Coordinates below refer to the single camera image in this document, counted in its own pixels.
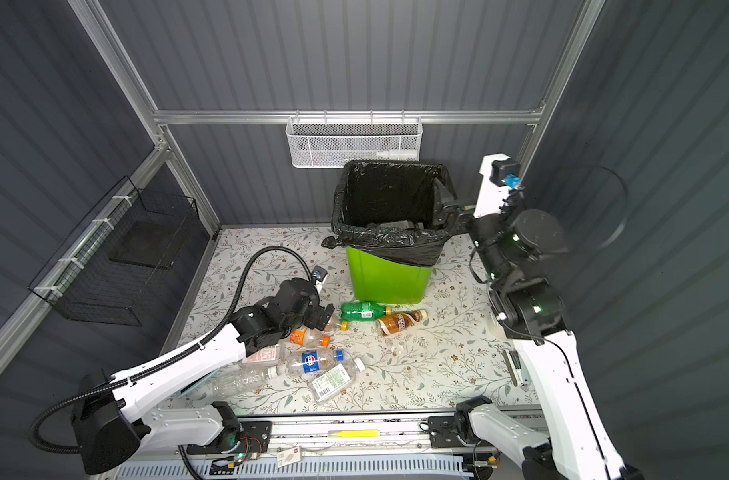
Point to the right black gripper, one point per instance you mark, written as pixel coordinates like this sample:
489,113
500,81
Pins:
465,214

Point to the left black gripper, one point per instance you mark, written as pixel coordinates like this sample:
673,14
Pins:
316,311

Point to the clear bottle orange cap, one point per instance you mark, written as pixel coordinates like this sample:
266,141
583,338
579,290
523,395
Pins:
310,338

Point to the clear bottle pink label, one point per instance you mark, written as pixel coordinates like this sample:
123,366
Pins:
269,356

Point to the green bottle yellow cap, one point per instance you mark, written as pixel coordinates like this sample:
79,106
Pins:
364,311

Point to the Pepsi label clear bottle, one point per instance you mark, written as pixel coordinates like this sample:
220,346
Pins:
314,361

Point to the clear bottle white green label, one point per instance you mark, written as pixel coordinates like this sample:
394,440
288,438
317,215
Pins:
335,380

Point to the brown Nescafe bottle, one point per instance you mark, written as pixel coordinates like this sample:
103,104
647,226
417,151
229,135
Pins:
398,322

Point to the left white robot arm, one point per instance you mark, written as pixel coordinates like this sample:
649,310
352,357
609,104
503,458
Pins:
111,418

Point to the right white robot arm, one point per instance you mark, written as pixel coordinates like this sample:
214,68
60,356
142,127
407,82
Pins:
532,315

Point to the green plastic waste bin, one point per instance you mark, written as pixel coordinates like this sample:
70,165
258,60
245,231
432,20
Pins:
386,282

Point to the black bin liner bag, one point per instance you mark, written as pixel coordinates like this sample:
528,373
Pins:
373,191

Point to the clear ribbed empty bottle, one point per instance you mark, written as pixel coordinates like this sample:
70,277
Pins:
233,382

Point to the grey stapler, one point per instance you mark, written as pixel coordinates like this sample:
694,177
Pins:
513,367

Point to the white tube in basket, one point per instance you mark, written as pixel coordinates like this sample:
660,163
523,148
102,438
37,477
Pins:
398,155

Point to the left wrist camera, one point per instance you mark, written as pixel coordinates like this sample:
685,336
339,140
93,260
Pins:
319,275

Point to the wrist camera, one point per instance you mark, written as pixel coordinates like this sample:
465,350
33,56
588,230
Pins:
500,177
319,275

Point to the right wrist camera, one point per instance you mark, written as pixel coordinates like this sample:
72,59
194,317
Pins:
500,177

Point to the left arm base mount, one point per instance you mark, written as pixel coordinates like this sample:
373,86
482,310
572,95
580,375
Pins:
252,437

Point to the white tag on rail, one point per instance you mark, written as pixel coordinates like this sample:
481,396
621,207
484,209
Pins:
288,457

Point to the white wire wall basket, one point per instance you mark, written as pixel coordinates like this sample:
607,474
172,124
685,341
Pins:
327,145

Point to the black wire wall basket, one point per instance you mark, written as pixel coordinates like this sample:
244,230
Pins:
114,271

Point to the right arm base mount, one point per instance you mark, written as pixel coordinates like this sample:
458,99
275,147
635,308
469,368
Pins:
447,432

